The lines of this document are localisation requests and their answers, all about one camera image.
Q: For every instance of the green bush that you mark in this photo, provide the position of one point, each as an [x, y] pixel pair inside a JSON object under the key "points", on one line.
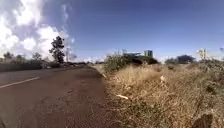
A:
{"points": [[115, 62]]}

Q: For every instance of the dark bush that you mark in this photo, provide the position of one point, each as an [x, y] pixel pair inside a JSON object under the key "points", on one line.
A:
{"points": [[141, 60]]}

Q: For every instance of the pole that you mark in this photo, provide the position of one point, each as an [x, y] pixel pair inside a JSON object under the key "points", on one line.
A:
{"points": [[67, 55]]}

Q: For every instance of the tall dark tree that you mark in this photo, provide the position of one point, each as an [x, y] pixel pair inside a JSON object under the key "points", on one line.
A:
{"points": [[57, 50]]}

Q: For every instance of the dry grass verge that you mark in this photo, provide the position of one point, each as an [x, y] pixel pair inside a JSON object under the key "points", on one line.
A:
{"points": [[160, 96]]}

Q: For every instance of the dark clump of trees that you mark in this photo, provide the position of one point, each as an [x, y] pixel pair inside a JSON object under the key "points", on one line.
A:
{"points": [[183, 59]]}

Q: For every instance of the grey asphalt road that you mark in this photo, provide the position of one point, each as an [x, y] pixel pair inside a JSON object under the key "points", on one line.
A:
{"points": [[50, 100]]}

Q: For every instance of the row of dark bushes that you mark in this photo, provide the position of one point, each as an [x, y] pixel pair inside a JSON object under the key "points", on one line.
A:
{"points": [[23, 63]]}

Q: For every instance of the white painted line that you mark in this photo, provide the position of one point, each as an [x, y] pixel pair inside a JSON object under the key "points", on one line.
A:
{"points": [[18, 82]]}

